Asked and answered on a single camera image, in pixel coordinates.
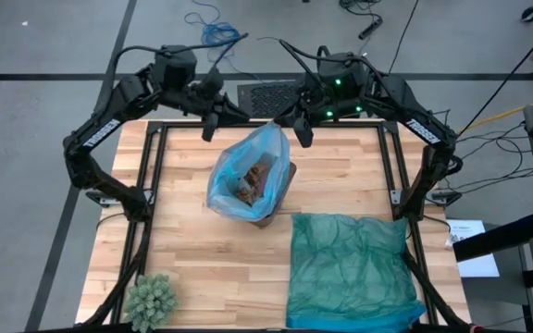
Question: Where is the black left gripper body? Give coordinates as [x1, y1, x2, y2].
[180, 73, 226, 117]

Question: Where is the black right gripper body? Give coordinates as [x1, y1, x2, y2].
[293, 85, 328, 120]

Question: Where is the light blue bin liner bag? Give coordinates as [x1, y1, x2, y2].
[205, 120, 292, 224]

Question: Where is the large brown paper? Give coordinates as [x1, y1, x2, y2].
[234, 161, 273, 207]

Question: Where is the green trash bag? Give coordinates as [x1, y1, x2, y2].
[285, 212, 428, 332]

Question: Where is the black power strip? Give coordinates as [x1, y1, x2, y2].
[357, 17, 384, 41]

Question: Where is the green artificial succulent plant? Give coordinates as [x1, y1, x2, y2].
[122, 273, 179, 333]

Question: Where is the white printed paper sheet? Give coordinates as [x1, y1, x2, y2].
[444, 218, 501, 279]

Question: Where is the black flat bar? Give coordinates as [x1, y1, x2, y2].
[452, 210, 533, 263]

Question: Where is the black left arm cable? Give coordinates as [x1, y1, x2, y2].
[107, 31, 250, 93]

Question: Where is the blue coiled cable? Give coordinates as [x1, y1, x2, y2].
[183, 0, 249, 64]

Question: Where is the long black floor cable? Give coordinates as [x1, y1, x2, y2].
[386, 0, 421, 75]
[455, 21, 533, 138]

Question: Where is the yellow floor cable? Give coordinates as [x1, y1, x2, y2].
[467, 96, 533, 131]

